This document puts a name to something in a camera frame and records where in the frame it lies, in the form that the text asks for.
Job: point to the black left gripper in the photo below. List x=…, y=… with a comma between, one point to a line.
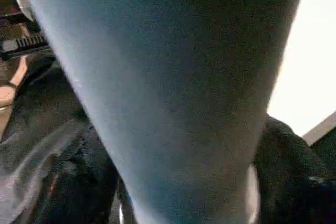
x=23, y=40

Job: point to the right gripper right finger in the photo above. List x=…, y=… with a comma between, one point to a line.
x=294, y=182

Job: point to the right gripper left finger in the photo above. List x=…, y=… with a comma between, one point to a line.
x=78, y=182

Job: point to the white plastic table top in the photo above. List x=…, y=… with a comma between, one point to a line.
x=309, y=64

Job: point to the white plastic table leg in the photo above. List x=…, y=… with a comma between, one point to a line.
x=170, y=90

